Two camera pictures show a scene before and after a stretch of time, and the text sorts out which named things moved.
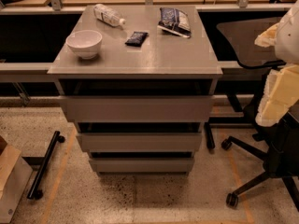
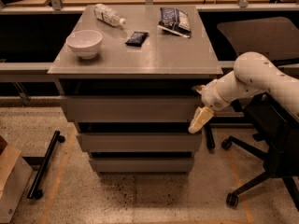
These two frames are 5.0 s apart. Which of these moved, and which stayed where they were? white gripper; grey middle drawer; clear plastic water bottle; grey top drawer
Moved: white gripper
Stayed: grey top drawer; clear plastic water bottle; grey middle drawer
